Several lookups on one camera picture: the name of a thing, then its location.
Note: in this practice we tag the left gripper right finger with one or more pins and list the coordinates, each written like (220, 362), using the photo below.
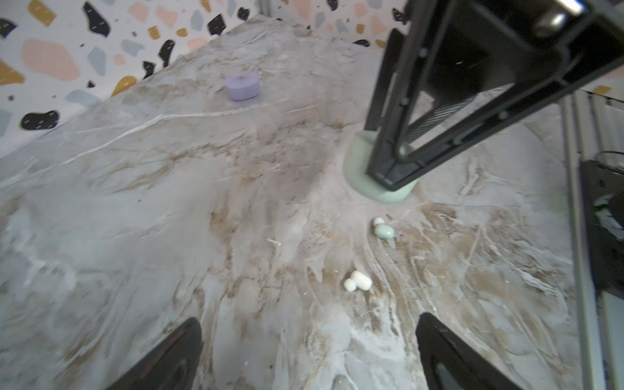
(449, 363)

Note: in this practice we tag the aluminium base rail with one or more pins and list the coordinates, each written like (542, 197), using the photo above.
(593, 135)

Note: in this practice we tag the mint green earbud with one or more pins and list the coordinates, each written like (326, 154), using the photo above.
(382, 230)

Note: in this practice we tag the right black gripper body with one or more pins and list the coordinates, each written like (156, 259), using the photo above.
(539, 51)

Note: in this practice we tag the purple charging case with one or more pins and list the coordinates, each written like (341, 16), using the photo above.
(243, 87)

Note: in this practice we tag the mint green charging case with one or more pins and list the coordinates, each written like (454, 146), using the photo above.
(355, 171)

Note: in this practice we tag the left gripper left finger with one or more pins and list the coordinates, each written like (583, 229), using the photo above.
(172, 364)

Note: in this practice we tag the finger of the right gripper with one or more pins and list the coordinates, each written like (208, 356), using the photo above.
(423, 96)
(388, 66)

